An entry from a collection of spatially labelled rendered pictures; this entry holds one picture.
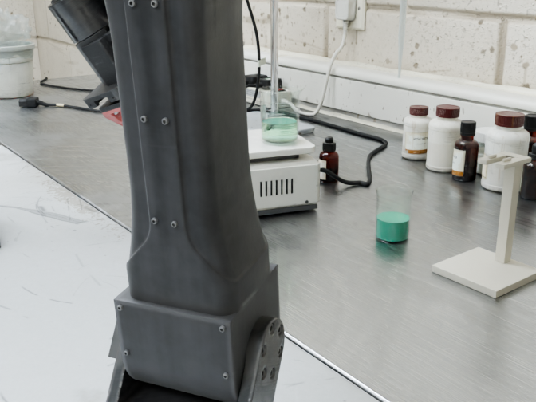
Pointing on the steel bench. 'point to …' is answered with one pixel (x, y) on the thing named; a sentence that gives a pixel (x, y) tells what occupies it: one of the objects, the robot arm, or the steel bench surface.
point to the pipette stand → (499, 280)
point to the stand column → (273, 40)
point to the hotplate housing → (285, 183)
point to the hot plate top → (257, 150)
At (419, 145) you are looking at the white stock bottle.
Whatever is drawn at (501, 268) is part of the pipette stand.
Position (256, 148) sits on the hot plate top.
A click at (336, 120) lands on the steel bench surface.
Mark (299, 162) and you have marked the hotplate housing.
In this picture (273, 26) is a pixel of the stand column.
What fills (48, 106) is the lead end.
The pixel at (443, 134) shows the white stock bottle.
